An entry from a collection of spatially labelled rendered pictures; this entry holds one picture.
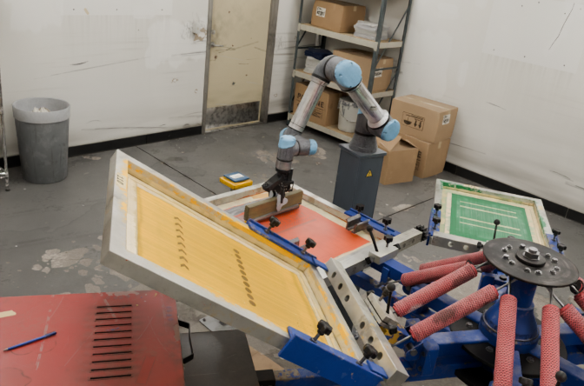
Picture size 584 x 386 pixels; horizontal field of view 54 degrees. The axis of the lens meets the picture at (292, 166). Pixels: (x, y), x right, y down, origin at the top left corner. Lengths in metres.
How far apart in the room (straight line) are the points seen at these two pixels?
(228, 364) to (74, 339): 0.47
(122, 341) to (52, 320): 0.22
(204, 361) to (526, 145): 4.78
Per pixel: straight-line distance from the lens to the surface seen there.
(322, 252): 2.50
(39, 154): 5.26
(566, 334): 2.30
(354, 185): 3.05
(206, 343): 1.95
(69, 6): 5.61
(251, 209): 2.60
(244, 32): 6.83
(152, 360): 1.65
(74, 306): 1.87
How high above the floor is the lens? 2.18
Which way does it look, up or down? 21 degrees down
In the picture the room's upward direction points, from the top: 7 degrees clockwise
